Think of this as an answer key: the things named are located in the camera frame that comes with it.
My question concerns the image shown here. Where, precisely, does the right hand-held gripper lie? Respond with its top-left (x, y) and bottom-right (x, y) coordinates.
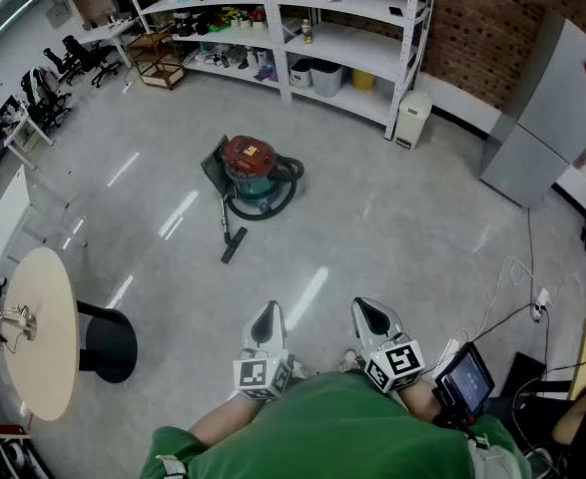
top-left (350, 297), bottom-right (426, 394)

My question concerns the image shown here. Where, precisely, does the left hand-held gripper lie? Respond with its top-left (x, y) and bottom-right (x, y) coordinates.
top-left (232, 300), bottom-right (294, 401)

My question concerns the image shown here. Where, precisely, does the person's right forearm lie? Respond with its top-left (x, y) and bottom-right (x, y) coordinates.
top-left (390, 375), bottom-right (453, 424)

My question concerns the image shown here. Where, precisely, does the person's left forearm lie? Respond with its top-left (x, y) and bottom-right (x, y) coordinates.
top-left (189, 390), bottom-right (274, 451)

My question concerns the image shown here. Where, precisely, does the red vacuum cleaner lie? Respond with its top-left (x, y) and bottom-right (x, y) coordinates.
top-left (225, 155), bottom-right (306, 222)

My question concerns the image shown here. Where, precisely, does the metal wand with black nozzle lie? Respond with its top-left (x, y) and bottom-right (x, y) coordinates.
top-left (219, 195), bottom-right (249, 264)

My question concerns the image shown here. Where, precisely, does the wrist-mounted screen device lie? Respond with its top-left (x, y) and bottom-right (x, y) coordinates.
top-left (431, 340), bottom-right (496, 421)

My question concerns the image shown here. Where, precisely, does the green shirt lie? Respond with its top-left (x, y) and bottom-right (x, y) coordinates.
top-left (140, 370), bottom-right (533, 479)

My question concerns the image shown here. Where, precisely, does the black flat panel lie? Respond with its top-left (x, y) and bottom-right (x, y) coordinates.
top-left (510, 350), bottom-right (548, 399)

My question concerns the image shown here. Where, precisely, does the grey flat board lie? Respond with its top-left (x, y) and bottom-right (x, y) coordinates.
top-left (201, 135), bottom-right (230, 200)

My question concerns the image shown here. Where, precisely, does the white pedal bin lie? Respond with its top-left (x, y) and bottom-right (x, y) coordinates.
top-left (394, 90), bottom-right (433, 152)

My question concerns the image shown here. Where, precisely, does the round wooden table black base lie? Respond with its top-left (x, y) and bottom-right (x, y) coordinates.
top-left (2, 245), bottom-right (139, 422)

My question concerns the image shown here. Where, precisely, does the small metal stand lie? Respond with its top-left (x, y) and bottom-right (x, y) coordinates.
top-left (0, 302), bottom-right (38, 353)

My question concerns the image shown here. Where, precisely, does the yellow bucket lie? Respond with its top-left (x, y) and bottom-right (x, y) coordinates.
top-left (350, 67), bottom-right (376, 92)

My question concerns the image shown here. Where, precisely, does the grey storage bin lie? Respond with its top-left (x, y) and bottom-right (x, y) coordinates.
top-left (310, 58), bottom-right (344, 99)

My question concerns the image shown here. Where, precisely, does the small white bin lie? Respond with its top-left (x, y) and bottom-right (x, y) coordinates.
top-left (290, 58), bottom-right (314, 88)

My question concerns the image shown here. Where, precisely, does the grey metal cabinet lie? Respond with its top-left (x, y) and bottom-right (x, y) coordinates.
top-left (479, 10), bottom-right (586, 210)

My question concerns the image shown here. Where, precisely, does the wooden trolley cart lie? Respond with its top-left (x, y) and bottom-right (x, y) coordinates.
top-left (126, 30), bottom-right (187, 92)

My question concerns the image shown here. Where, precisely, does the equipment rack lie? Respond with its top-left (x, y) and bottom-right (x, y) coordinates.
top-left (0, 424), bottom-right (49, 479)

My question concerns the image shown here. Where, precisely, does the white desk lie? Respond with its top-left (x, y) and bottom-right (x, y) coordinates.
top-left (1, 95), bottom-right (55, 172)
top-left (75, 17), bottom-right (139, 69)
top-left (0, 165), bottom-right (90, 263)

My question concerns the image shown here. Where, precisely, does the white metal shelving unit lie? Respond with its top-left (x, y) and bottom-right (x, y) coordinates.
top-left (117, 0), bottom-right (439, 142)

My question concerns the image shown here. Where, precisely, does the office chair with hanging clothes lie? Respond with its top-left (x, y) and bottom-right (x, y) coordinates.
top-left (20, 66), bottom-right (73, 130)

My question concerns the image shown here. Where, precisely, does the black office chair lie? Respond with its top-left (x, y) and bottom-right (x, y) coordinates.
top-left (62, 35), bottom-right (124, 89)
top-left (42, 46), bottom-right (87, 87)

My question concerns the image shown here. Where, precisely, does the grey harness strap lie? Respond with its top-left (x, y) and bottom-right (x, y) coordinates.
top-left (155, 454), bottom-right (190, 479)
top-left (466, 434), bottom-right (521, 479)

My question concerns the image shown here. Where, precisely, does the black cable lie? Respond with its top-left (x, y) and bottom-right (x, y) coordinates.
top-left (525, 206), bottom-right (538, 293)

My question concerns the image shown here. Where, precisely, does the white wall box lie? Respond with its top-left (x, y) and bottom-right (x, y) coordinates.
top-left (46, 3), bottom-right (72, 29)

